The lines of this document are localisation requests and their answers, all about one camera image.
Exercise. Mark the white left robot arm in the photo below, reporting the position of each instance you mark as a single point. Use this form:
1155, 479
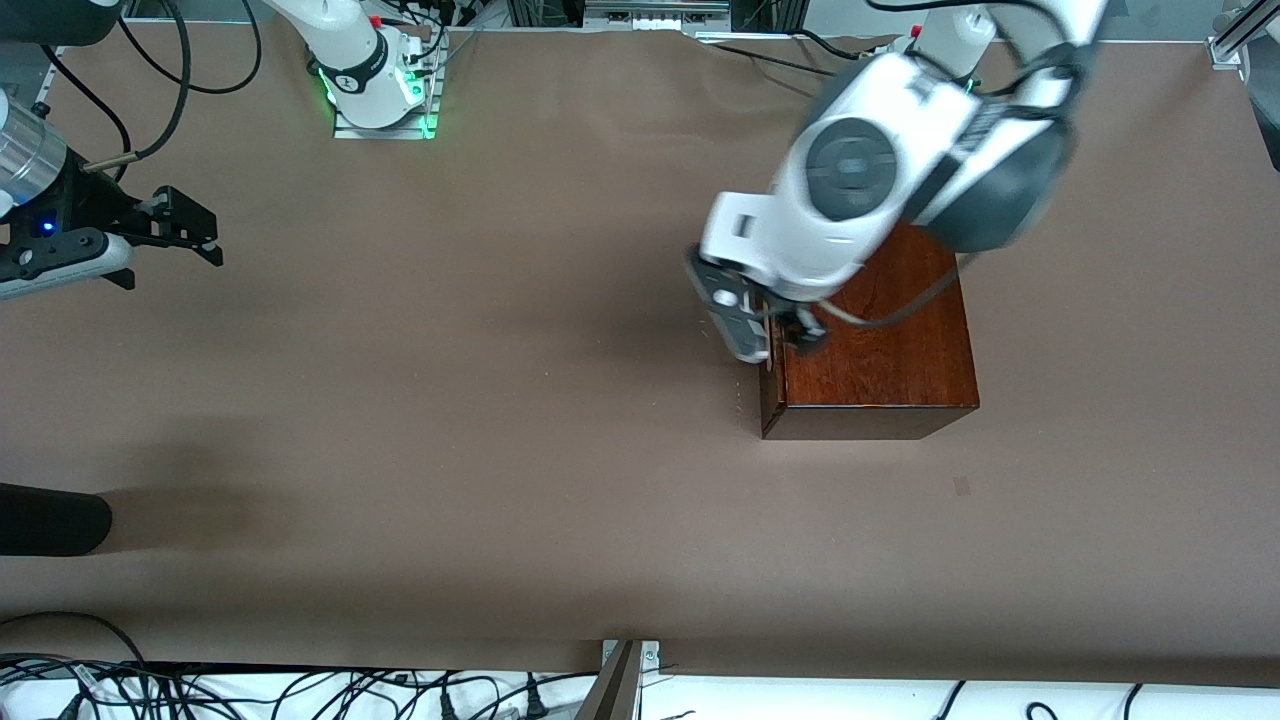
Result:
850, 170

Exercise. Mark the aluminium side frame profile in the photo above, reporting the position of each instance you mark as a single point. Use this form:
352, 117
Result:
42, 85

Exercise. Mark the grey metal bracket beam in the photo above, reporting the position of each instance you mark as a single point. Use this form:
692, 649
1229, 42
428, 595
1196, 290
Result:
615, 690

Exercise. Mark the brown table cover sheet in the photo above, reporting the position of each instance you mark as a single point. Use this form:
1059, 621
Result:
550, 500

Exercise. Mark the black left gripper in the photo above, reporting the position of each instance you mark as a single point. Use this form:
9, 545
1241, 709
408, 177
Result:
806, 333

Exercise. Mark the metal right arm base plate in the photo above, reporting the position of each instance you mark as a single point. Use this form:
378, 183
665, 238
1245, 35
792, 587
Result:
345, 131

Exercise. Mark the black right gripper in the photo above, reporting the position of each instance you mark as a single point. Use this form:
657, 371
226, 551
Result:
92, 205

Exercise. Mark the aluminium corner frame profile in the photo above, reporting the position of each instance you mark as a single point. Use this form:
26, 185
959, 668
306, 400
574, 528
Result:
1235, 35

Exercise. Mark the dark brown wooden box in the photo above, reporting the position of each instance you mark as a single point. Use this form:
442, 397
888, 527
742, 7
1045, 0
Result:
880, 370

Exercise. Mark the black round-ended object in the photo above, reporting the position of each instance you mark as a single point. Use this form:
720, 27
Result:
50, 520

